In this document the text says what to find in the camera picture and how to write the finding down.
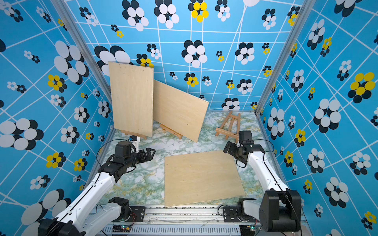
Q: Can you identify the right circuit board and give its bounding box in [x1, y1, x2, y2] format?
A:
[239, 225, 256, 236]

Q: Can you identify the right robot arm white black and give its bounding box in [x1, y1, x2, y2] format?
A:
[223, 130, 302, 233]

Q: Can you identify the left circuit board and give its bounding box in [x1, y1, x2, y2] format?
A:
[112, 225, 132, 234]

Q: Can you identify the circuit board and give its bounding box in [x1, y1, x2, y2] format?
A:
[112, 225, 132, 234]
[239, 225, 256, 236]

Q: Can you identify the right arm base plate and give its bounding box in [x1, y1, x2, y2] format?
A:
[221, 206, 244, 223]

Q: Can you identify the aluminium corner post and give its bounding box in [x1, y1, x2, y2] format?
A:
[50, 0, 122, 111]
[256, 0, 316, 115]

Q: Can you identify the aluminium front rail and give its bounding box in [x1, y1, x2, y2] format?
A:
[90, 205, 265, 236]

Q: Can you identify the left aluminium corner post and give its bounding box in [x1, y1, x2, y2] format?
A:
[50, 0, 122, 111]

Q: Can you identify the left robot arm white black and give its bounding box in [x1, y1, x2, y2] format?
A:
[37, 140, 156, 236]

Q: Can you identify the wooden easel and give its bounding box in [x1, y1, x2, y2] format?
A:
[159, 124, 183, 140]
[121, 130, 147, 140]
[215, 111, 241, 143]

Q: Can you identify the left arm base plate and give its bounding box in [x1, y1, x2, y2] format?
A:
[115, 206, 146, 223]

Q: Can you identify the right aluminium corner post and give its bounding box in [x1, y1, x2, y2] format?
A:
[256, 0, 316, 115]

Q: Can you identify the plywood board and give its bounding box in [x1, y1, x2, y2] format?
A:
[153, 80, 209, 142]
[164, 150, 246, 207]
[109, 62, 154, 137]

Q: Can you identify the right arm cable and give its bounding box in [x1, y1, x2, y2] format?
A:
[236, 138, 303, 236]

